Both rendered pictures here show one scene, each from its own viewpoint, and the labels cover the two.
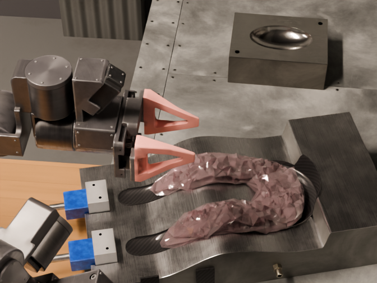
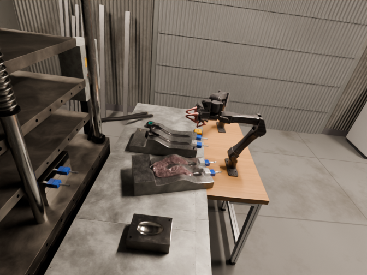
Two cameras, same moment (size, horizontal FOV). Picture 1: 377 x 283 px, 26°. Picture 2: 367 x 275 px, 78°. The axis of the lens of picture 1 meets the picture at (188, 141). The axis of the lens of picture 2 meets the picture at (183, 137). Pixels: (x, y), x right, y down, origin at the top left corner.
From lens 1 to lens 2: 204 cm
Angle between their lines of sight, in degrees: 102
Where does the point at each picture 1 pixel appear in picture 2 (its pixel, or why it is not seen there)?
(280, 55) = (152, 217)
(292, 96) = not seen: hidden behind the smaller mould
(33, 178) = (227, 191)
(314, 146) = (148, 172)
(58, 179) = (220, 191)
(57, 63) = (214, 102)
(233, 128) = (169, 205)
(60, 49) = not seen: outside the picture
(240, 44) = (167, 224)
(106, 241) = (201, 160)
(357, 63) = (114, 237)
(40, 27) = not seen: outside the picture
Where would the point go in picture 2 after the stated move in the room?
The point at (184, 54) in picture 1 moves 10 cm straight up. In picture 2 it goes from (190, 242) to (193, 229)
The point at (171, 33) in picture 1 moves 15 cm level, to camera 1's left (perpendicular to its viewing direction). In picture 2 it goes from (197, 256) to (228, 256)
